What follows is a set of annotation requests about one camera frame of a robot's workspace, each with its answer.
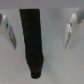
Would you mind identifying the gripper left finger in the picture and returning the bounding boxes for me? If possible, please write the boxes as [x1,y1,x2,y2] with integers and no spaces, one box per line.
[0,13,18,51]

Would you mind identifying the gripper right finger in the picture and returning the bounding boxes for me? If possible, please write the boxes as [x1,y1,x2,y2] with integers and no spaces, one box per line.
[62,7,84,50]

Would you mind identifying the white sliding door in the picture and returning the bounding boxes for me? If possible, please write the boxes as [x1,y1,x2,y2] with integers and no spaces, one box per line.
[0,7,84,84]

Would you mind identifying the white cabinet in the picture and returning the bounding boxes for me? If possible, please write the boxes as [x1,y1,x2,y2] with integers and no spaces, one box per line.
[0,0,84,10]

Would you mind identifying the black door handle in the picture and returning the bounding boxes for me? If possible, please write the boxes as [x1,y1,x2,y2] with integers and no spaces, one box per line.
[18,8,45,80]

